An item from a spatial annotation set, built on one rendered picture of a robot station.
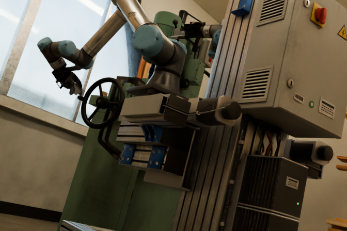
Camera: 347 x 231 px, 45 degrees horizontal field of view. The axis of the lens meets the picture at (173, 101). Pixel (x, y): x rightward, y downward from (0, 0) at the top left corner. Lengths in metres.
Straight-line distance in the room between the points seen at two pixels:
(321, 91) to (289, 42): 0.21
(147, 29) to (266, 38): 0.46
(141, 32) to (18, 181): 2.21
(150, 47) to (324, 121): 0.69
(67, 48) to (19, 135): 1.64
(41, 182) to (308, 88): 2.70
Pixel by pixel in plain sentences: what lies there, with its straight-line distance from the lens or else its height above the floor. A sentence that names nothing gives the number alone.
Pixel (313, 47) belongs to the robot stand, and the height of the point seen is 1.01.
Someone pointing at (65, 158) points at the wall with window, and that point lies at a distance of 3.78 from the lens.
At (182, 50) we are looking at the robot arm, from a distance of 1.75.
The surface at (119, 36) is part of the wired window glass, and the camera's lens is 4.21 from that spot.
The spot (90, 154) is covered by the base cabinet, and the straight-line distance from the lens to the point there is 2.41.
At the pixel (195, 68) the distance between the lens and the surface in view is 2.60.
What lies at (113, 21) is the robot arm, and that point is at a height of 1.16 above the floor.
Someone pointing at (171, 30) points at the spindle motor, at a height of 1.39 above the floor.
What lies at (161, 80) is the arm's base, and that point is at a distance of 1.69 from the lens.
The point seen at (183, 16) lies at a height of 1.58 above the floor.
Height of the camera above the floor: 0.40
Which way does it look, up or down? 14 degrees up
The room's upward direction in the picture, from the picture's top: 15 degrees clockwise
